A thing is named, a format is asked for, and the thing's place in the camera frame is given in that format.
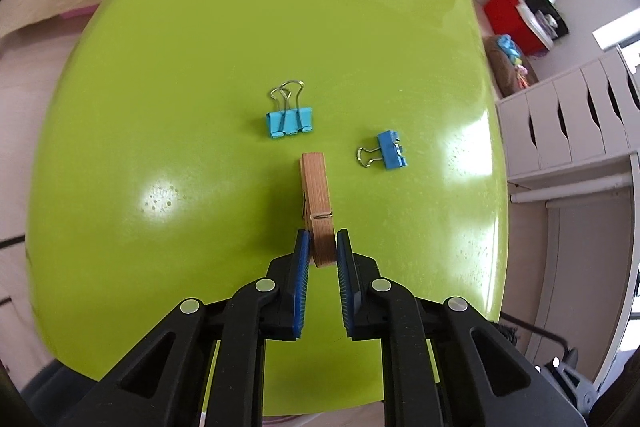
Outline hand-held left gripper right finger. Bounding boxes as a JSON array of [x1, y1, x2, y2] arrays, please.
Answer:
[[336, 228, 588, 427]]

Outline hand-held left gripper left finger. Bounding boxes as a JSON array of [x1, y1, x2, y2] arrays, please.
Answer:
[[97, 228, 313, 427]]

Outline wooden clothespin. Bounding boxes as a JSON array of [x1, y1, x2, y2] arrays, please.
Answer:
[[299, 152, 335, 268]]

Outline small blue binder clip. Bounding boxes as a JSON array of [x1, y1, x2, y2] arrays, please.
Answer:
[[357, 131, 409, 169]]

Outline large blue binder clip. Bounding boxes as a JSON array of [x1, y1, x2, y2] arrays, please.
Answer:
[[265, 80, 314, 139]]

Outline white desk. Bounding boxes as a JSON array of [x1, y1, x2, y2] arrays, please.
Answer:
[[510, 157, 640, 388]]

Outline brown pet bed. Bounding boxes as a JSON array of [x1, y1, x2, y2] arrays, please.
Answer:
[[485, 36, 540, 98]]

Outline white drawer unit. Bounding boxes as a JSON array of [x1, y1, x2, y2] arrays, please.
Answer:
[[495, 47, 640, 188]]

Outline blue pet toy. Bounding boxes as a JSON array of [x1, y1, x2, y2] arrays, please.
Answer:
[[495, 34, 523, 60]]

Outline red cooler box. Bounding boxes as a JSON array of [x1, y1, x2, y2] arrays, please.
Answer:
[[482, 0, 556, 58]]

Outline window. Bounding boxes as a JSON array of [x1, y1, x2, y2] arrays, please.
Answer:
[[592, 9, 640, 52]]

